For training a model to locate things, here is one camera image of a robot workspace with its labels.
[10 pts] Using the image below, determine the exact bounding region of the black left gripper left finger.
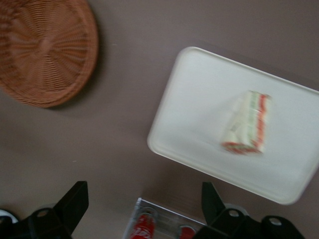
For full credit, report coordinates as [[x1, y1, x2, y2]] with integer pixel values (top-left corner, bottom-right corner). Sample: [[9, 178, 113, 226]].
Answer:
[[24, 180, 89, 239]]

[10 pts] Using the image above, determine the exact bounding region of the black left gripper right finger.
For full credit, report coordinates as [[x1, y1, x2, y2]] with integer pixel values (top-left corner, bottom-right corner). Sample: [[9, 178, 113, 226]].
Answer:
[[190, 181, 305, 239]]

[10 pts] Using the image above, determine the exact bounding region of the triangle sandwich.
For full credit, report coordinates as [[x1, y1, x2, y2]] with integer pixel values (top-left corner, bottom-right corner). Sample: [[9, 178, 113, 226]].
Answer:
[[220, 90, 273, 156]]

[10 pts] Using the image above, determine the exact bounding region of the white rectangular plastic tray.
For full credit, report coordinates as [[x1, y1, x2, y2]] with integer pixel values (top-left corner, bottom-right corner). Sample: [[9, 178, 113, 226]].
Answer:
[[147, 46, 319, 206]]

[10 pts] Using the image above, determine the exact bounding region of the round brown wicker basket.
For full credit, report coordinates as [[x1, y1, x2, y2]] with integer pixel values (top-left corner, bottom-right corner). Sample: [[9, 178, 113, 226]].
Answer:
[[0, 0, 99, 109]]

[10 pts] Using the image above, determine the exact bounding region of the red soda can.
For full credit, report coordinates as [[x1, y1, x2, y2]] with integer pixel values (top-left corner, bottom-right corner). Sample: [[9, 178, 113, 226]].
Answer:
[[177, 225, 197, 239], [130, 208, 158, 239]]

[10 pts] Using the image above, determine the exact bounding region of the clear acrylic bottle holder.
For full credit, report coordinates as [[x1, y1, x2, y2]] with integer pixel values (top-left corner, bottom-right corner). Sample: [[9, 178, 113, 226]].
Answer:
[[123, 197, 208, 239]]

